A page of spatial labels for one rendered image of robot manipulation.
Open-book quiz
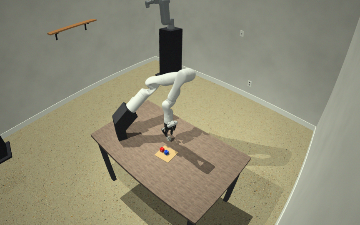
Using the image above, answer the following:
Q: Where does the pale yellow flat mat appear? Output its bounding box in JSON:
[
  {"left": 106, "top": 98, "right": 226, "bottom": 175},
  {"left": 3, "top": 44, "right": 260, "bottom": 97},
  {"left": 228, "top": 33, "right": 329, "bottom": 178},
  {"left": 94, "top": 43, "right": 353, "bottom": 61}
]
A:
[{"left": 155, "top": 145, "right": 178, "bottom": 163}]

